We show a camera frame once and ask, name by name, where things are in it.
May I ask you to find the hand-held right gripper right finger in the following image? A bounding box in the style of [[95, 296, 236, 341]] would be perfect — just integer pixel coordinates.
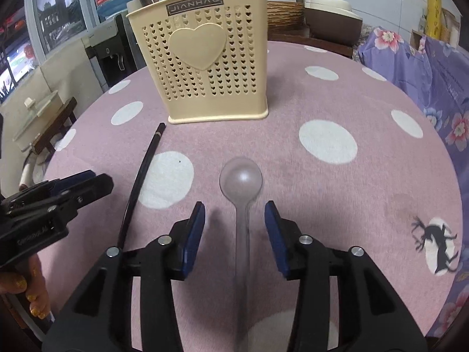
[[264, 200, 429, 352]]

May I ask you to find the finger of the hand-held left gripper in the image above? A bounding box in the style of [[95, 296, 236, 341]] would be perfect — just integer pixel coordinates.
[[0, 170, 98, 208], [5, 174, 114, 225]]

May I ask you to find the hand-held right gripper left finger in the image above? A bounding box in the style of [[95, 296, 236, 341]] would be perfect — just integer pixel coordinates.
[[42, 201, 206, 352]]

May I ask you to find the black chopstick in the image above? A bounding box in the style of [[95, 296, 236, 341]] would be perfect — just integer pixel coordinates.
[[116, 122, 166, 252]]

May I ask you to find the small matte metal spoon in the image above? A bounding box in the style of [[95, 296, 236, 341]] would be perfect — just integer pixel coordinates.
[[219, 156, 263, 352]]

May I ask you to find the beige perforated utensil holder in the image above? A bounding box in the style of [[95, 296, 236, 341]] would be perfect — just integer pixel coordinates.
[[126, 0, 270, 124]]

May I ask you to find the person's left hand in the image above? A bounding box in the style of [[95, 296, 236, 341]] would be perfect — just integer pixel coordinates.
[[0, 255, 51, 319]]

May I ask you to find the wooden stool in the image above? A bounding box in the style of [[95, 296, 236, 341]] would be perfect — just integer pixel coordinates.
[[31, 97, 77, 155]]

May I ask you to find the pink polka dot tablecloth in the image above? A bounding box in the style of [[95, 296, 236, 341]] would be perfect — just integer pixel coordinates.
[[44, 40, 463, 352]]

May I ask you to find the beige panel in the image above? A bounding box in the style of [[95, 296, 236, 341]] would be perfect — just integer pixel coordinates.
[[40, 38, 111, 107]]

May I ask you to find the dark water dispenser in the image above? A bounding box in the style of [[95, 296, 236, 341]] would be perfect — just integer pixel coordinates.
[[86, 15, 138, 89]]

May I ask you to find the dark wooden stand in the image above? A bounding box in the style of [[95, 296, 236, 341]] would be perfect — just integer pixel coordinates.
[[267, 32, 354, 59]]

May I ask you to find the woven wicker basket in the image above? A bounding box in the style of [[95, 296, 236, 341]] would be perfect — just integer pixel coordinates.
[[267, 1, 306, 32]]

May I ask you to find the brown pot with cream lid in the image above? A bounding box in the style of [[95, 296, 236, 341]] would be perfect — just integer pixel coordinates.
[[304, 0, 363, 45]]

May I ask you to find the purple floral blanket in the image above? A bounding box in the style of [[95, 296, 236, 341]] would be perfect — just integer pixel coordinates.
[[357, 26, 469, 341]]

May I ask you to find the yellow package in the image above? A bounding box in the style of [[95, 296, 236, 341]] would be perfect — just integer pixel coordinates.
[[425, 0, 443, 39]]

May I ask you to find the wall poster with photos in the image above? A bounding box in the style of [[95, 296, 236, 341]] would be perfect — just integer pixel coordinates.
[[22, 0, 89, 63]]

